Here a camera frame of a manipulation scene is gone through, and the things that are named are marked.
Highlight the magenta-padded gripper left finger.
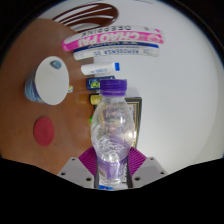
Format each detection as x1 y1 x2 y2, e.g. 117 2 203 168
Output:
57 146 101 190

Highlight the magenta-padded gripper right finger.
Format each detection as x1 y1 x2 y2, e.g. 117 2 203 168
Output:
124 146 168 189

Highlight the clear purple-capped water bottle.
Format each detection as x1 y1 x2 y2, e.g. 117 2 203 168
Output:
90 78 137 191

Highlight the blue printed mug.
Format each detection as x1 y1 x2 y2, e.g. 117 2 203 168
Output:
23 55 74 106

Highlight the white blue-capped lotion bottle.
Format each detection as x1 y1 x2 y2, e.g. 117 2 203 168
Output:
80 62 121 76

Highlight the white and blue shuttlecock tube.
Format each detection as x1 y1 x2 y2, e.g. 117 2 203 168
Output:
72 42 160 61

